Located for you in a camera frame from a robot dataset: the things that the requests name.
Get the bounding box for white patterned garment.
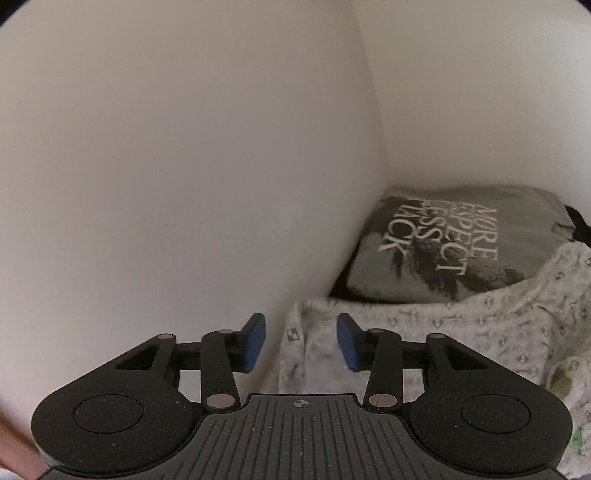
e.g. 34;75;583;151
277;242;591;480

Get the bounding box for grey printed t-shirt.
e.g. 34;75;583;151
344;185;578;305

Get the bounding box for black clothes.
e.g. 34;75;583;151
329;205;591;300

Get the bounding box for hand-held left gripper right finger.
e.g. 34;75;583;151
336;313;490;411

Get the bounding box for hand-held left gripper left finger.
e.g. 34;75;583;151
113;313;267;411

